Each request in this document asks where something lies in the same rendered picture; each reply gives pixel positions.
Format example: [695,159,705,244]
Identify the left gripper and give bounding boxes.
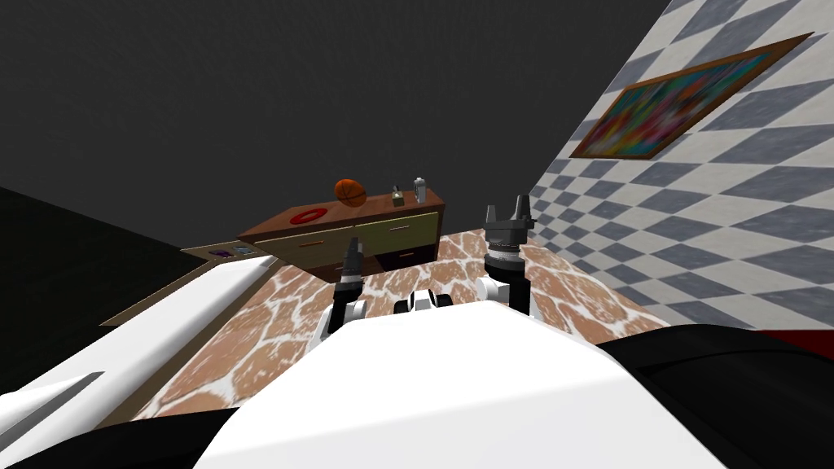
[336,235,366,280]

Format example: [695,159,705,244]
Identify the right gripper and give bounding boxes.
[482,194,536,248]

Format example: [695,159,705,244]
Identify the brown wooden sideboard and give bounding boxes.
[237,176,448,285]

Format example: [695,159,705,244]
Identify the tan low table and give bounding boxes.
[180,243,263,263]

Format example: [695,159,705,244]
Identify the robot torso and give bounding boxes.
[193,289,730,469]

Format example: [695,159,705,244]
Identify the colourful framed wall picture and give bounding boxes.
[568,31,816,162]

